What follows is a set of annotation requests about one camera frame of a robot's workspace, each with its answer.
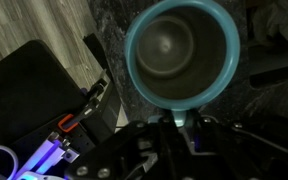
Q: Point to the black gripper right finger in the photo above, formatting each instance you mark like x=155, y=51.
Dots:
x=244, y=156

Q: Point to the aluminium extrusion rail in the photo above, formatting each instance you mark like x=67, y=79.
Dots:
x=47, y=153

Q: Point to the square counter opening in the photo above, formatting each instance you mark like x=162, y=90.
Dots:
x=277, y=63

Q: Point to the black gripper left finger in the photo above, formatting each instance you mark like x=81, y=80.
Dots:
x=124, y=150

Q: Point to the black perforated mounting platform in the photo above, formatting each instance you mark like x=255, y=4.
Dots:
x=34, y=93

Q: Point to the crumpled paper trash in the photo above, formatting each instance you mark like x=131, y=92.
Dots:
x=277, y=20

